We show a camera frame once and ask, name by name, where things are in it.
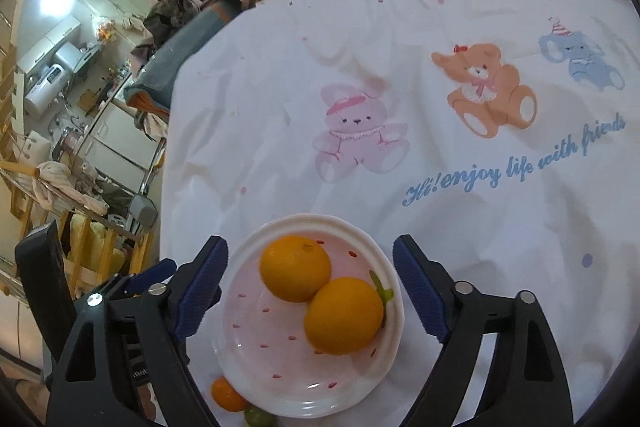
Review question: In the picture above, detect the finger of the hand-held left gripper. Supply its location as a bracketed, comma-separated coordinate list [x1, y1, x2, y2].
[102, 258, 177, 297]

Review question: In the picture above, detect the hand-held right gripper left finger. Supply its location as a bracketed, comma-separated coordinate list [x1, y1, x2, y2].
[45, 236, 229, 427]

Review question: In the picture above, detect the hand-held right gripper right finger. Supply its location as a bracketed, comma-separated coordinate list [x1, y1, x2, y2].
[392, 234, 573, 427]

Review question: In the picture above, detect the white strawberry-print plate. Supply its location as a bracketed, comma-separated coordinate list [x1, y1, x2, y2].
[212, 213, 405, 418]

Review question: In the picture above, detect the small tangerine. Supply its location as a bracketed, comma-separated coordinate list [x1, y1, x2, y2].
[210, 377, 249, 412]

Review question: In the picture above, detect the yellow cloth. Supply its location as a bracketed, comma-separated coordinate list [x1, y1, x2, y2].
[67, 214, 126, 273]

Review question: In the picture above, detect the grey chair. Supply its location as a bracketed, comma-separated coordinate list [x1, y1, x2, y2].
[127, 194, 158, 238]

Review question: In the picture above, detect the large orange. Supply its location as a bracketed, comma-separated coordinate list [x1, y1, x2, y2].
[303, 277, 385, 355]
[259, 234, 332, 303]

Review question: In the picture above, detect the beige towel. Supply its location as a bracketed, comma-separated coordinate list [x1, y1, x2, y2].
[37, 161, 110, 215]

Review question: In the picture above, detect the wooden rack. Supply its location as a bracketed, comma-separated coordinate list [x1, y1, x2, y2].
[0, 159, 156, 303]

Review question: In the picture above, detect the white refrigerator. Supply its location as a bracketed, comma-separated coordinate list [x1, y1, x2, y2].
[80, 102, 166, 182]

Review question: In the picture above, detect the small green fruit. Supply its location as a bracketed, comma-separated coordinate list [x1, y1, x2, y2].
[243, 407, 276, 427]

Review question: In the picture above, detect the beige hanging cloth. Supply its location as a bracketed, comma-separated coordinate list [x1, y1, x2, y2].
[132, 109, 168, 142]

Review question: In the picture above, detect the white round appliance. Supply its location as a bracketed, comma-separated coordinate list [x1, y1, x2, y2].
[22, 74, 66, 115]

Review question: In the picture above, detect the silver kitchen appliance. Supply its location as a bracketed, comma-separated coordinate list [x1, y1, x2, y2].
[52, 42, 88, 72]

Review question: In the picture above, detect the white bear-print blanket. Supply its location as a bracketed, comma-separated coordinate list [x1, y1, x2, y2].
[160, 0, 631, 427]

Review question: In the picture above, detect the camouflage garment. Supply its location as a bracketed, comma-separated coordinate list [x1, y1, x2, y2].
[142, 0, 201, 48]

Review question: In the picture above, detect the white wall cabinet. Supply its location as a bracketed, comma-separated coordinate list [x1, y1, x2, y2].
[17, 14, 83, 68]

